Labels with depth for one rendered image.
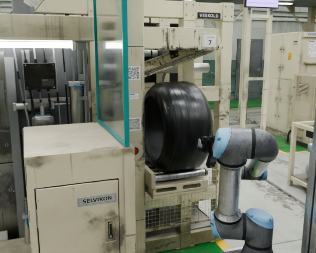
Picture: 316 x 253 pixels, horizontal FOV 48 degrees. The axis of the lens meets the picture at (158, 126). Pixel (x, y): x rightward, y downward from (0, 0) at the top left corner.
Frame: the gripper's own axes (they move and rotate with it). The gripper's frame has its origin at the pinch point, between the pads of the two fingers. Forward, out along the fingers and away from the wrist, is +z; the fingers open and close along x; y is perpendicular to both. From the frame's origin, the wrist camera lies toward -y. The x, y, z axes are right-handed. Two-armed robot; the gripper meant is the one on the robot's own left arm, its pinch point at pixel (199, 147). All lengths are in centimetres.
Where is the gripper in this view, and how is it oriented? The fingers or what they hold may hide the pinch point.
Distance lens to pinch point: 199.1
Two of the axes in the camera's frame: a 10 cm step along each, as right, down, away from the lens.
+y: -0.4, -10.0, -0.9
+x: -9.4, 0.7, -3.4
